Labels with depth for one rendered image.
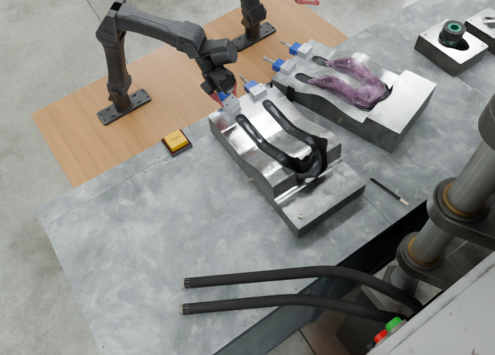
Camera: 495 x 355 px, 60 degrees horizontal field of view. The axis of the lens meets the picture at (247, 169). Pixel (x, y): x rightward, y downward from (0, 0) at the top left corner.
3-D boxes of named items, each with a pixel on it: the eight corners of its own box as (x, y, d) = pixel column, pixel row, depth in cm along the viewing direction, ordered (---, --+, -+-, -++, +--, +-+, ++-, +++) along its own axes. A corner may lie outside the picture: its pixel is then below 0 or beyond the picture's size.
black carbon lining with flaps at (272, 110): (232, 121, 145) (230, 103, 137) (271, 100, 149) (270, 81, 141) (295, 194, 129) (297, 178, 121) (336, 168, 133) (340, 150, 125)
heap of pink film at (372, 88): (303, 85, 154) (304, 69, 147) (330, 57, 160) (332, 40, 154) (367, 118, 144) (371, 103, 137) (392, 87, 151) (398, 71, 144)
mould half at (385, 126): (271, 88, 161) (270, 67, 152) (310, 49, 172) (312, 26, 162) (391, 154, 143) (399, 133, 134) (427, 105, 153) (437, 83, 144)
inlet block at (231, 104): (206, 89, 148) (203, 82, 143) (218, 80, 149) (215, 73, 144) (229, 116, 145) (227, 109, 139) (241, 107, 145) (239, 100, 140)
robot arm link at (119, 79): (132, 87, 155) (124, 15, 127) (125, 101, 151) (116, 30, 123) (116, 82, 155) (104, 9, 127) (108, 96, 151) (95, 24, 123)
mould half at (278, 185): (211, 131, 152) (205, 106, 141) (270, 98, 159) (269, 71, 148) (297, 238, 129) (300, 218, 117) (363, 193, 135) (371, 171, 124)
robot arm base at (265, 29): (277, 15, 172) (266, 6, 175) (236, 37, 166) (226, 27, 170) (277, 31, 179) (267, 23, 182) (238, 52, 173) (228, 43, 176)
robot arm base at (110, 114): (146, 85, 155) (138, 74, 159) (96, 112, 150) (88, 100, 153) (152, 100, 162) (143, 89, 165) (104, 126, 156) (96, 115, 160)
